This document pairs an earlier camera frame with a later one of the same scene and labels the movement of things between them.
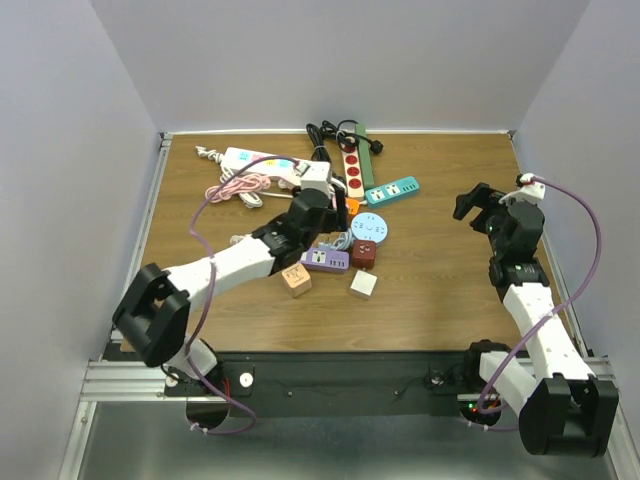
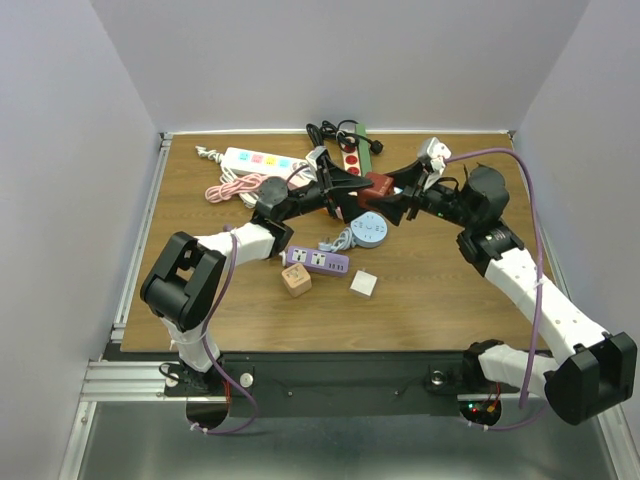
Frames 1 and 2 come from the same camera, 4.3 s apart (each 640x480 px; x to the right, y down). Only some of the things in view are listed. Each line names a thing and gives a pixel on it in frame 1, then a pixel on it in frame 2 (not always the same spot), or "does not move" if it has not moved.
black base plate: (330, 384) does not move
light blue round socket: (368, 226) does not move
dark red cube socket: (363, 254) to (383, 186)
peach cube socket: (297, 280) does not move
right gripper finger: (465, 202) to (390, 206)
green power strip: (365, 154) does not move
